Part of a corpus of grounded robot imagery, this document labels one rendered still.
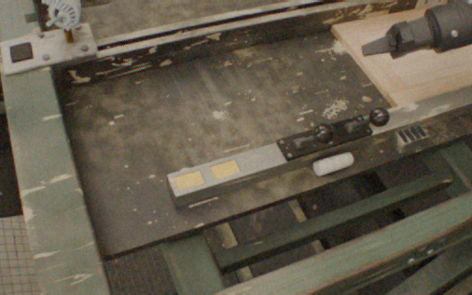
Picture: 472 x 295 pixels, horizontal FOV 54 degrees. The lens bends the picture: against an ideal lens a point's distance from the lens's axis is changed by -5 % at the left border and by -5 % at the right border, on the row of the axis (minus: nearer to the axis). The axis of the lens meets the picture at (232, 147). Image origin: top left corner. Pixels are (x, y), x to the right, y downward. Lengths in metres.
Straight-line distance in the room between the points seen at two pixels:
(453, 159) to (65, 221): 0.83
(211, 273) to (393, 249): 0.32
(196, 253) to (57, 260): 0.26
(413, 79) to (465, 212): 0.39
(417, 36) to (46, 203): 0.70
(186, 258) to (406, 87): 0.64
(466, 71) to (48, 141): 0.98
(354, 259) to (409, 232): 0.12
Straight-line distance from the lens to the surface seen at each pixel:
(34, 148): 0.88
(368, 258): 0.84
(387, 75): 1.19
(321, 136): 0.83
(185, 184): 0.87
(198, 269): 0.87
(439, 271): 1.55
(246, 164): 0.90
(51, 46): 1.05
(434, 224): 0.92
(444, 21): 0.94
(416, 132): 1.08
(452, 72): 1.29
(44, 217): 0.80
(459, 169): 1.15
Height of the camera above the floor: 2.21
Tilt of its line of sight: 42 degrees down
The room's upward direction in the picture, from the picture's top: 82 degrees counter-clockwise
